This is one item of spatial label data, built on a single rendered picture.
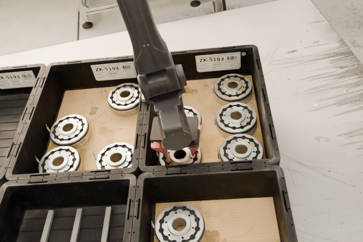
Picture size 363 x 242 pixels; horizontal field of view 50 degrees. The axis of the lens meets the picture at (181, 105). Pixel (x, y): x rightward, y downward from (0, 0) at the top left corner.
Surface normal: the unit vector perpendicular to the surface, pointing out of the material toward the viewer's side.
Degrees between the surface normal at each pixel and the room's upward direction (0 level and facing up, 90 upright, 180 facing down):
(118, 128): 0
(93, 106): 0
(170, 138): 93
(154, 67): 81
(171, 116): 9
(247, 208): 0
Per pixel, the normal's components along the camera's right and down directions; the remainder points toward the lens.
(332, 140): -0.12, -0.69
